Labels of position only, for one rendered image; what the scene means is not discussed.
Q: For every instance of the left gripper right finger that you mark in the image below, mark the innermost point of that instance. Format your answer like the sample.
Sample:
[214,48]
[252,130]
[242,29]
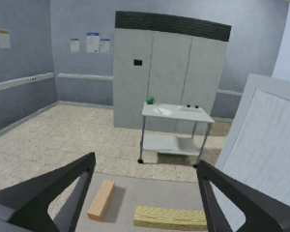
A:
[263,213]

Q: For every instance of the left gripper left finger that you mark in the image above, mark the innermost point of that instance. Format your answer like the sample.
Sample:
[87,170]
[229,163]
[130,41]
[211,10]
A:
[25,204]

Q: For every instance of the grey panel wall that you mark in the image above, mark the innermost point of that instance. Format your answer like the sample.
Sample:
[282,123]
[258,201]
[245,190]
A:
[256,151]

